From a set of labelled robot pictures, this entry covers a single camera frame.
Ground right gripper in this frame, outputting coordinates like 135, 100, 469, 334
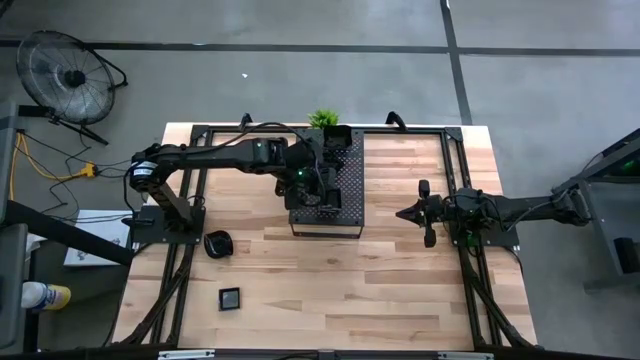
395, 178, 454, 249

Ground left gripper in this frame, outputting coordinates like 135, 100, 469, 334
274, 138, 346, 210

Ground black rounded wavy mini plate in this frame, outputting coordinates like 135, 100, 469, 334
203, 229, 235, 260

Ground black perforated metal rack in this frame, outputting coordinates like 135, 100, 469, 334
287, 127, 366, 240

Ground green plant in white pot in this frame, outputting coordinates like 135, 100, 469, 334
307, 107, 341, 130

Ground black metal cart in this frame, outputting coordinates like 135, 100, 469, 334
550, 127, 640, 292

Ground white cardboard box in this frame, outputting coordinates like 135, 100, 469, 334
63, 209, 134, 268

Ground black cylinder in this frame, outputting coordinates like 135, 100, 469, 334
613, 236, 640, 274

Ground black stand beam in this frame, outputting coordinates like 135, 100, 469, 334
0, 199, 136, 266

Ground black floor fan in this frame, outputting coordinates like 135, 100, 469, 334
14, 29, 129, 147

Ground white and yellow bottle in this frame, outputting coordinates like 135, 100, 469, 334
20, 280, 72, 312

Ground grey cabinet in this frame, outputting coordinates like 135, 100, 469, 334
0, 222, 29, 351

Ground black aluminium table frame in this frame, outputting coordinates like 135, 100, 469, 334
112, 122, 540, 351

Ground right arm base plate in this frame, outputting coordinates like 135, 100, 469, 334
447, 207, 530, 247

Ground silver table bracket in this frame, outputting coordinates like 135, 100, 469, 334
437, 351, 496, 360
158, 349, 216, 360

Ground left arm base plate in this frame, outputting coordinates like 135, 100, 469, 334
130, 205, 206, 246

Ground black floor cable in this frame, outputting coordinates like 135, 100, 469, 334
22, 130, 161, 221

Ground yellow extension cord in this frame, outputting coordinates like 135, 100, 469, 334
8, 132, 99, 201

